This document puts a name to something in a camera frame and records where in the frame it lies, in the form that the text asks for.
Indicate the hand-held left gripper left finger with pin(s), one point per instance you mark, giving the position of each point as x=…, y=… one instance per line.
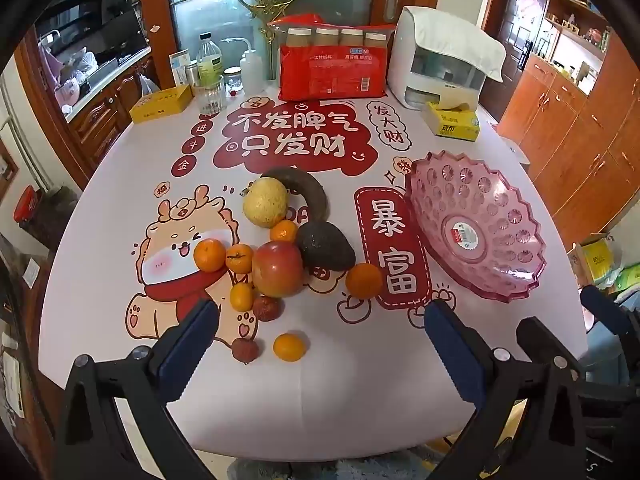
x=192, y=350

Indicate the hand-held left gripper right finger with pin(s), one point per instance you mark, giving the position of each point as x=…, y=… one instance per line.
x=450, y=352

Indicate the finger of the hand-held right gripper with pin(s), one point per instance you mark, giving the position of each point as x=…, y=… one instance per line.
x=602, y=310
x=535, y=335

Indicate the small mandarin orange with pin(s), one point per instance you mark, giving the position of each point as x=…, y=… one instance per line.
x=242, y=296
x=284, y=232
x=289, y=347

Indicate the pink plastic fruit bowl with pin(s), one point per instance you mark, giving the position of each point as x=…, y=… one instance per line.
x=500, y=260

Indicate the large mandarin orange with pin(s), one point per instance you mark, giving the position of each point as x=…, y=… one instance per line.
x=210, y=255
x=364, y=280

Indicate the mandarin orange with dark stem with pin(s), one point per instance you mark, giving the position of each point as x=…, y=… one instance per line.
x=239, y=259

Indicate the red apple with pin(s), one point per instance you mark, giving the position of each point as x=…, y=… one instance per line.
x=277, y=270

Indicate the yellow pear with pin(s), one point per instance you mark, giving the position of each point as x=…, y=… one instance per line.
x=265, y=202

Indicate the dark avocado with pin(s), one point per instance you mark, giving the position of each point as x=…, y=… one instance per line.
x=325, y=245

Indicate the overripe brown banana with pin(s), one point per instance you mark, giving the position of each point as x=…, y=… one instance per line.
x=312, y=192

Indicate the open cardboard box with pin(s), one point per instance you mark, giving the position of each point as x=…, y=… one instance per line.
x=597, y=260

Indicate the printed cartoon tablecloth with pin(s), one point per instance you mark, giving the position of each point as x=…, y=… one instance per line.
x=350, y=390

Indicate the orange wooden cabinet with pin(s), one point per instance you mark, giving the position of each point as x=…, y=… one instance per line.
x=575, y=135

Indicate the yellow tissue box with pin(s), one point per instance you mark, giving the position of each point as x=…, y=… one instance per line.
x=457, y=127

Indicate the red plastic container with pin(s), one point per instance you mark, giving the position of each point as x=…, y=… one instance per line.
x=25, y=205

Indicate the wooden kitchen cabinet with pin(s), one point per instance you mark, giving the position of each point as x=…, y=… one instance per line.
x=105, y=120

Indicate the flat yellow cardboard box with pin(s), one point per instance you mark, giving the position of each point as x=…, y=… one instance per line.
x=160, y=105

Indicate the clear drinking glass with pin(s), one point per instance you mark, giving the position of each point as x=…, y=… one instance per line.
x=209, y=100

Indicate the white plastic bag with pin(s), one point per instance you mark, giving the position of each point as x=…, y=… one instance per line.
x=148, y=85

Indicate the small glass jar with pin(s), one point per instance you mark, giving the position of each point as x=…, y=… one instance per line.
x=233, y=80

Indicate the small metal tin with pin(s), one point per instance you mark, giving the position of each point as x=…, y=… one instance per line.
x=191, y=72

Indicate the white and blue carton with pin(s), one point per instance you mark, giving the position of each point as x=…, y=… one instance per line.
x=179, y=67

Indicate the white squeeze bottle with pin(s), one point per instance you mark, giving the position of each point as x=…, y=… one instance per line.
x=251, y=72

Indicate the white countertop dispenser box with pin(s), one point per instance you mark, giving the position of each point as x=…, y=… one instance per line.
x=400, y=70

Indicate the clear bottle with green label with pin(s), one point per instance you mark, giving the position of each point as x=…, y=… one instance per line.
x=209, y=62

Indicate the brown entrance door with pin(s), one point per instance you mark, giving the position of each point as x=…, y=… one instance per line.
x=515, y=25

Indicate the red pack of paper cups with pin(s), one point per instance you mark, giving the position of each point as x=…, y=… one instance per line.
x=330, y=75

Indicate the white towel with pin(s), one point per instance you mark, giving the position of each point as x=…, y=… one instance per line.
x=450, y=30

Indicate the wooden wall shelf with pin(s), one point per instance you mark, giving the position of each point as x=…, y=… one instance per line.
x=575, y=25

